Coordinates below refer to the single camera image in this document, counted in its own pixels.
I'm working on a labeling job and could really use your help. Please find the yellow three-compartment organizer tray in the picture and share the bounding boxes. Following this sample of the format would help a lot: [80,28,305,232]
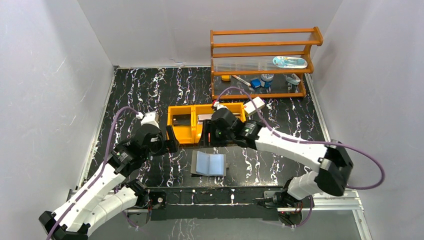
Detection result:
[166,102,247,145]

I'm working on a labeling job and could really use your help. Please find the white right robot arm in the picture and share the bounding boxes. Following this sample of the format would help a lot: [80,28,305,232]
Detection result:
[199,107,354,202]

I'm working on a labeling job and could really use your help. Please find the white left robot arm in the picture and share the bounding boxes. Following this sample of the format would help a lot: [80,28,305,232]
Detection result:
[38,123,179,240]

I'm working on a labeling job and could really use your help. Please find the silver card in tray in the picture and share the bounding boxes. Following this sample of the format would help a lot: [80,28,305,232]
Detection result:
[197,113,212,125]

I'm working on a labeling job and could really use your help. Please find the dark card in tray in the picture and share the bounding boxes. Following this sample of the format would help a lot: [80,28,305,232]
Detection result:
[172,114,191,127]

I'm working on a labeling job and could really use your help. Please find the green and white box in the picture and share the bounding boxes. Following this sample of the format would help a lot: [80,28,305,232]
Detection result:
[243,96,266,117]

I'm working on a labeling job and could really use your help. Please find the small yellow block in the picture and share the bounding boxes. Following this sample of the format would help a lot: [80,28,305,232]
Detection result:
[220,75,231,83]

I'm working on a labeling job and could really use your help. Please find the white marker pen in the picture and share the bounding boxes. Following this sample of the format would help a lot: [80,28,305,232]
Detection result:
[232,75,252,87]

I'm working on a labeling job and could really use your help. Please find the small blue box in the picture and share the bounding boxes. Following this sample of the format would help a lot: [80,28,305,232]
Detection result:
[250,78,262,89]

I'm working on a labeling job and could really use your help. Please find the white jar blue label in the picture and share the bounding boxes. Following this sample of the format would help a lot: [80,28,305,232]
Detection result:
[260,74,275,88]

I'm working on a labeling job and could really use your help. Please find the orange wooden shelf rack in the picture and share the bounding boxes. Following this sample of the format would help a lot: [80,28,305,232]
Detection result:
[210,26,324,100]

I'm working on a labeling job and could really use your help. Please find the teal blister pack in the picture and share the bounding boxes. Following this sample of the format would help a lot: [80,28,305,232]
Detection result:
[272,56,308,69]

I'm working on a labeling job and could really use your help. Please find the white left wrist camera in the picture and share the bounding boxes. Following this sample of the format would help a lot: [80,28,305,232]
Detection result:
[140,111,159,128]

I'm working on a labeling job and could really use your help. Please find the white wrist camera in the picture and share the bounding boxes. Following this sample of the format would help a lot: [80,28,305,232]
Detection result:
[140,111,159,128]
[212,101,228,112]

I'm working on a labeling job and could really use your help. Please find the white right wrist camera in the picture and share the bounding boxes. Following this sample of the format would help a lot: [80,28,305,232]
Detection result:
[212,101,228,112]

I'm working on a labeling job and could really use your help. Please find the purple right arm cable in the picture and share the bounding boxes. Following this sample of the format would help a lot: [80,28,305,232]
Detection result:
[211,86,386,229]

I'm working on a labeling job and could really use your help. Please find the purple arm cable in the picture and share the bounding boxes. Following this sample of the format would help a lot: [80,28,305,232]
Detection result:
[44,106,144,240]
[211,86,386,229]

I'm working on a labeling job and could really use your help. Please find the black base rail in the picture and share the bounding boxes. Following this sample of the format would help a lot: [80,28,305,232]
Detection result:
[117,186,316,222]

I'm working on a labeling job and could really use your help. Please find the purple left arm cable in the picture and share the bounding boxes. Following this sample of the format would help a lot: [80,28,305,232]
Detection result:
[44,106,144,240]

